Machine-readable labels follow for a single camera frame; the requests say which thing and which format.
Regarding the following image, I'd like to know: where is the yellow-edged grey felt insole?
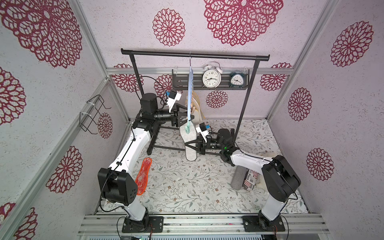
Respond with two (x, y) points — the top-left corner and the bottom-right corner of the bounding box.
(191, 91), (203, 123)

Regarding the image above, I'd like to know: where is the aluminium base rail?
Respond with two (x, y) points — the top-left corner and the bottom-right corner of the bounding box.
(75, 213), (332, 240)

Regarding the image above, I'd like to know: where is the white twin-bell alarm clock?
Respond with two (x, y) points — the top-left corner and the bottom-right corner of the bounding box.
(202, 61), (223, 88)

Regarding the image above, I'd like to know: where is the black metal clothes rack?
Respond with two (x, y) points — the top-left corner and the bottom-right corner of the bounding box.
(121, 48), (271, 145)

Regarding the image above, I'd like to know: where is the light blue clip hanger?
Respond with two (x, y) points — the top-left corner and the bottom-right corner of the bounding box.
(185, 55), (194, 134)

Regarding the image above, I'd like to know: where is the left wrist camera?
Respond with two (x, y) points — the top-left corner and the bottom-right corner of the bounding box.
(167, 90), (182, 113)

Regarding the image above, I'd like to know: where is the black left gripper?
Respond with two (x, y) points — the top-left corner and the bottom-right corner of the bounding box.
(153, 104), (194, 127)

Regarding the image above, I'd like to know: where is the grey felt roll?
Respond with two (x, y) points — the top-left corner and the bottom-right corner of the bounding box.
(231, 166), (248, 191)

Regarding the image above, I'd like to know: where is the dark grey felt insole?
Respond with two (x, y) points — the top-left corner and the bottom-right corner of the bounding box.
(180, 121), (197, 162)

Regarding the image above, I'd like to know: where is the black wire wall basket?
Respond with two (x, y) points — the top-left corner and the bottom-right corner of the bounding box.
(79, 94), (111, 135)

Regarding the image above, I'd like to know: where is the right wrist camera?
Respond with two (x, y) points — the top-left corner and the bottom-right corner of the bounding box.
(195, 123), (211, 143)

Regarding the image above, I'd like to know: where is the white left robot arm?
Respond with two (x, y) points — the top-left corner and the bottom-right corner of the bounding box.
(98, 90), (187, 231)

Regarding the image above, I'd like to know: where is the small green alarm clock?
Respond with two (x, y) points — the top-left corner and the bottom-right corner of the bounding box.
(229, 72), (245, 88)

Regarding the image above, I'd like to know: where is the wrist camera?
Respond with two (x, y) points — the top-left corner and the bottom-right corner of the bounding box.
(195, 123), (211, 143)
(167, 90), (182, 113)

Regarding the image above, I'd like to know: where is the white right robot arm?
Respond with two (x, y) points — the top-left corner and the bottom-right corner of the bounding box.
(180, 127), (301, 229)

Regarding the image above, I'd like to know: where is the red translucent gel insole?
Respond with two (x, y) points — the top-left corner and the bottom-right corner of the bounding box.
(135, 158), (153, 196)

